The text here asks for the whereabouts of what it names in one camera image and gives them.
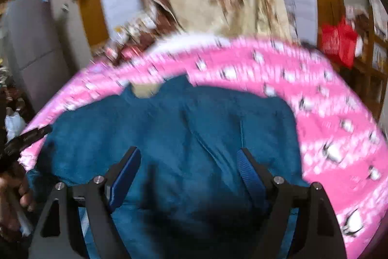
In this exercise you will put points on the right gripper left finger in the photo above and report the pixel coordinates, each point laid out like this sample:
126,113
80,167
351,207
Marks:
58,233

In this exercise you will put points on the grey refrigerator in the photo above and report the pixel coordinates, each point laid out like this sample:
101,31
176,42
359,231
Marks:
33,50

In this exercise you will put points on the person's left hand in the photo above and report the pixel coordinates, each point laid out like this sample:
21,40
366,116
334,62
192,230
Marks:
16,195

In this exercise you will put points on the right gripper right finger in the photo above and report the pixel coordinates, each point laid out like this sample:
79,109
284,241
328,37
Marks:
317,233

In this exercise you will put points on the brown floral crumpled bedding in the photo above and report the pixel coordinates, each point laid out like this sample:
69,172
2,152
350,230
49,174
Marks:
131,40

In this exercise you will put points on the wooden shelf rack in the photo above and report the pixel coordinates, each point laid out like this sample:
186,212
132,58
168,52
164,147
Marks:
368,77

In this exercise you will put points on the blue puffer jacket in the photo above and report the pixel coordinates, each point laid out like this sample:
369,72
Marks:
188,199

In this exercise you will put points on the red gift bag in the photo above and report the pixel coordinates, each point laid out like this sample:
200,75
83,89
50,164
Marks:
338,43

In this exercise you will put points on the pink penguin bedsheet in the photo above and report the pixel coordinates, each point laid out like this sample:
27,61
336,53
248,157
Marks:
341,145

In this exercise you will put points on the white plastic bag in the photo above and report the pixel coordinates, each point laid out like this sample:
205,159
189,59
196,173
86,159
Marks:
14,123

